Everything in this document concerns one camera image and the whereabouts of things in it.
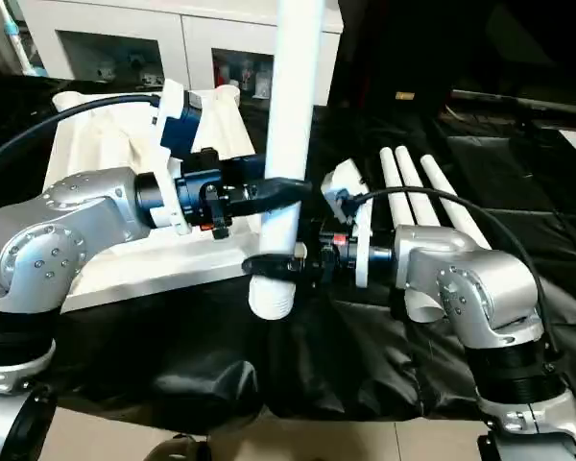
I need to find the white plastic table leg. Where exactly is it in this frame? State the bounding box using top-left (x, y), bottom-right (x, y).
top-left (420, 152), bottom-right (491, 251)
top-left (396, 147), bottom-right (462, 231)
top-left (248, 0), bottom-right (325, 320)
top-left (379, 148), bottom-right (443, 323)

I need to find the white plastic table top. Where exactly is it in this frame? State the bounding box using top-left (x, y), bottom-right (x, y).
top-left (40, 85), bottom-right (270, 313)

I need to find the white glass-door cabinet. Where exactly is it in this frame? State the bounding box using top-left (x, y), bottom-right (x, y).
top-left (19, 0), bottom-right (345, 105)

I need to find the black plastic mat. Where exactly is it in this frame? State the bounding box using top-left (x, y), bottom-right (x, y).
top-left (0, 72), bottom-right (576, 433)

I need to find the white pole with blue band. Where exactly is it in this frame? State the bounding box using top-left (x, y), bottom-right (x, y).
top-left (2, 0), bottom-right (41, 76)

